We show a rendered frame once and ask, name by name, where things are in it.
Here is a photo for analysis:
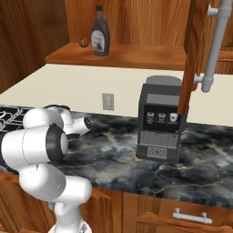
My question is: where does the black hob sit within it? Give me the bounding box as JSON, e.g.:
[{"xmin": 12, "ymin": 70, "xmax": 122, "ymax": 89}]
[{"xmin": 0, "ymin": 104, "xmax": 33, "ymax": 134}]

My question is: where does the wooden lower cupboard door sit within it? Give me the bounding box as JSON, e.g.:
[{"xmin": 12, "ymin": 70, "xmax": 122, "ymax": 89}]
[{"xmin": 0, "ymin": 172, "xmax": 124, "ymax": 233}]

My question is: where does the wooden drawer front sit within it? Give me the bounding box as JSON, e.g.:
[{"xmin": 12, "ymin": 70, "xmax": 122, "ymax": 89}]
[{"xmin": 122, "ymin": 191, "xmax": 233, "ymax": 233}]

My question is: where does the closed wooden wall cabinet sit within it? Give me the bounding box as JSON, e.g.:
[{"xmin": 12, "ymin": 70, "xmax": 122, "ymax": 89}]
[{"xmin": 199, "ymin": 0, "xmax": 233, "ymax": 76}]

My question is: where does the grey wall outlet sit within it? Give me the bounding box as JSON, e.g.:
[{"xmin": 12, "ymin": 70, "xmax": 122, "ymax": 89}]
[{"xmin": 101, "ymin": 92, "xmax": 116, "ymax": 112}]

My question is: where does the open wooden wall cabinet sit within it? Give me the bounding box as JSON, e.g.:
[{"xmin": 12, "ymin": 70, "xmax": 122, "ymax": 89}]
[{"xmin": 45, "ymin": 0, "xmax": 195, "ymax": 72}]

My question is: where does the small brown cookie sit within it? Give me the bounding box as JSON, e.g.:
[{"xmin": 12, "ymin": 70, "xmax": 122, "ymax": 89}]
[{"xmin": 78, "ymin": 37, "xmax": 90, "ymax": 49}]

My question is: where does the dark grey coffee machine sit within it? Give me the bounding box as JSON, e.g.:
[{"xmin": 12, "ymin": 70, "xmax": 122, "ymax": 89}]
[{"xmin": 135, "ymin": 75, "xmax": 188, "ymax": 162}]

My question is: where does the white drawer handle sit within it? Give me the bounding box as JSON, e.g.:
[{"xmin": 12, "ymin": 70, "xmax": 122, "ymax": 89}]
[{"xmin": 172, "ymin": 207, "xmax": 214, "ymax": 226}]

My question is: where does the grey cabinet door handle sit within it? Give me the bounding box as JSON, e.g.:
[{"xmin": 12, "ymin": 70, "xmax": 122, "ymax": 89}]
[{"xmin": 193, "ymin": 0, "xmax": 233, "ymax": 94}]

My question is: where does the wooden cabinet door with handle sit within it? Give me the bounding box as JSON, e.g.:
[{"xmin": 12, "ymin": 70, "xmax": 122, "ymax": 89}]
[{"xmin": 177, "ymin": 0, "xmax": 211, "ymax": 116}]

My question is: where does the dark brown syrup bottle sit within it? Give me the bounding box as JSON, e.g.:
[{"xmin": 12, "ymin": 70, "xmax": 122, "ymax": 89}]
[{"xmin": 90, "ymin": 4, "xmax": 111, "ymax": 57}]

